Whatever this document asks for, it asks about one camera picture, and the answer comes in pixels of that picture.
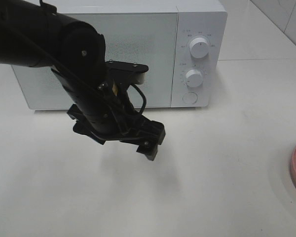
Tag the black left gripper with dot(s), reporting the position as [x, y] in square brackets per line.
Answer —
[108, 111]

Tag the white timer knob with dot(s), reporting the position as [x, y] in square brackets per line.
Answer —
[194, 78]

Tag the white microwave door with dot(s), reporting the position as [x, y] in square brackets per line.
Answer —
[135, 38]

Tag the white microwave oven body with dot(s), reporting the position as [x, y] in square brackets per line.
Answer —
[194, 18]

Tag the upper white power knob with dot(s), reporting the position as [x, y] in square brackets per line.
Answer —
[199, 47]

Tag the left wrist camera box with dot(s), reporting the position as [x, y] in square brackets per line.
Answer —
[127, 73]

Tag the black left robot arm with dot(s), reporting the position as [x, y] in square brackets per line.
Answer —
[37, 36]

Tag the round white door button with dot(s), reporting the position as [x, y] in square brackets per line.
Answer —
[190, 98]

